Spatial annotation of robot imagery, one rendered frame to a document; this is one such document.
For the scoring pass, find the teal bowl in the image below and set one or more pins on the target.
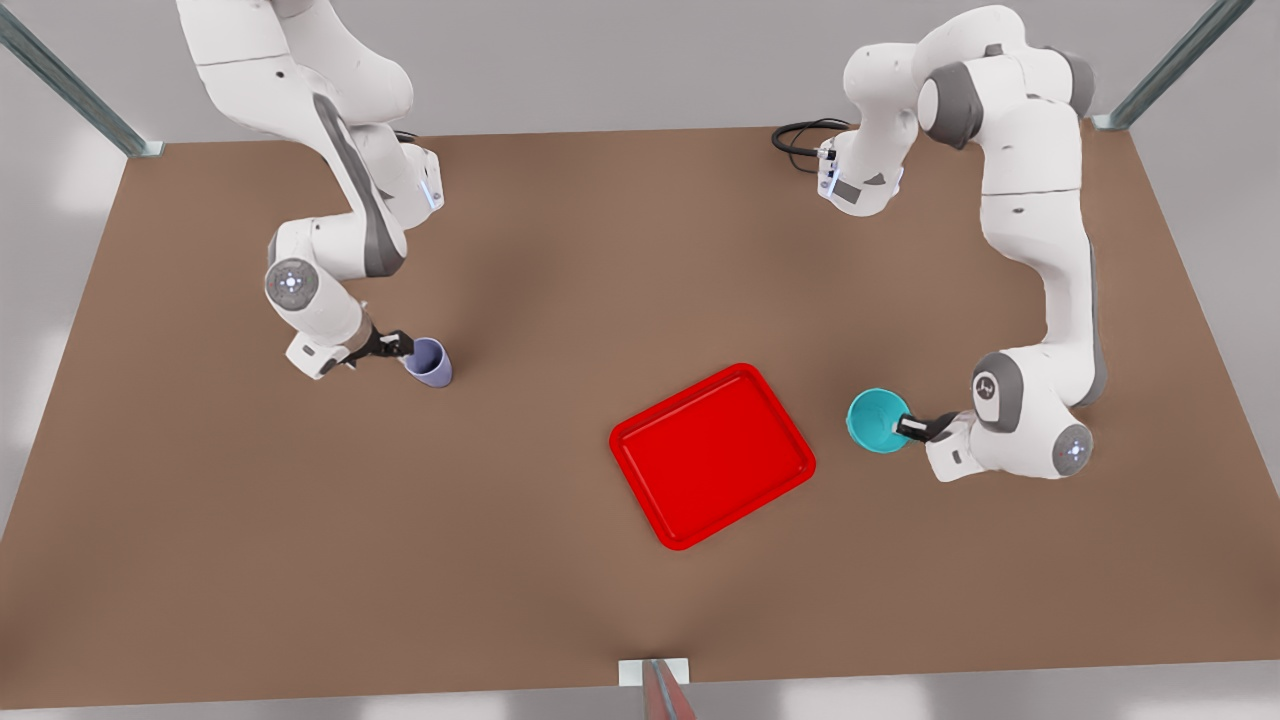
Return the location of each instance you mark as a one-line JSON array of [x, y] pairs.
[[874, 420]]

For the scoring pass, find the lavender cup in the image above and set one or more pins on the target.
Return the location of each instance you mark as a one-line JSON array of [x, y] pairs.
[[430, 364]]

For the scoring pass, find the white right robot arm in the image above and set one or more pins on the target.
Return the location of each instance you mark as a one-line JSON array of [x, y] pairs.
[[330, 250]]

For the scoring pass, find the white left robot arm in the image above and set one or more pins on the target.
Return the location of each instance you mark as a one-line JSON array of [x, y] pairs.
[[1030, 180]]

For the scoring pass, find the red tray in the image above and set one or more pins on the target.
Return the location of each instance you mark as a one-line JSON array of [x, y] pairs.
[[712, 456]]

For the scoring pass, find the silver frame post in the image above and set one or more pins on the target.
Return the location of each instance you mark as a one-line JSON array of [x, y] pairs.
[[1170, 65], [660, 690], [70, 85]]

